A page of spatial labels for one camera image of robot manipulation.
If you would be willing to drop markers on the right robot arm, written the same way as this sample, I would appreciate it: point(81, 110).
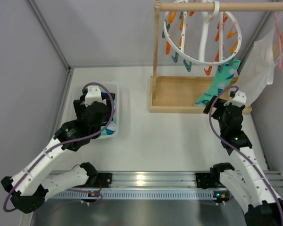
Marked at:
point(242, 174)

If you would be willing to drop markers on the grey slotted cable duct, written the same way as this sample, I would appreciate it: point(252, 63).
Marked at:
point(109, 194)

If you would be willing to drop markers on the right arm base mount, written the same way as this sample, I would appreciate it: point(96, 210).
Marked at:
point(204, 180)

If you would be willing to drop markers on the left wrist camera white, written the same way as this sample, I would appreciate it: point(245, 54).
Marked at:
point(92, 94)

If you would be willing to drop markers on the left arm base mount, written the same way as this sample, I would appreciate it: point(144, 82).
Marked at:
point(103, 180)

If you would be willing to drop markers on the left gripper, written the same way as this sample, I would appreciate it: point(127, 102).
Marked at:
point(78, 106)

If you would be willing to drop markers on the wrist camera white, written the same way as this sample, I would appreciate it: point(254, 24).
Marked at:
point(92, 94)
point(237, 98)

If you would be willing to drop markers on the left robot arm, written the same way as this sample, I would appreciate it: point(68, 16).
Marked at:
point(32, 187)

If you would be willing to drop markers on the pink clothes hanger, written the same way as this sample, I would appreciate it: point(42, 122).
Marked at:
point(278, 45)

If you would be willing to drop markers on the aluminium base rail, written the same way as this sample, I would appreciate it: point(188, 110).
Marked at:
point(161, 179)

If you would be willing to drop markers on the teal sock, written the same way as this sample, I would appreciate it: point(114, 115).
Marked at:
point(111, 130)
point(222, 79)

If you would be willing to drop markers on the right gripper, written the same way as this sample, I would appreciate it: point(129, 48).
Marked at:
point(212, 106)

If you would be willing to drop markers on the white cloth garment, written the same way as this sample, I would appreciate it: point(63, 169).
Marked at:
point(258, 70)

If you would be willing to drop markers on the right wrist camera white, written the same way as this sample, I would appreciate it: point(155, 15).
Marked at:
point(237, 98)

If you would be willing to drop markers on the wooden clothes rack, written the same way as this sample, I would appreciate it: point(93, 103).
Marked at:
point(175, 94)

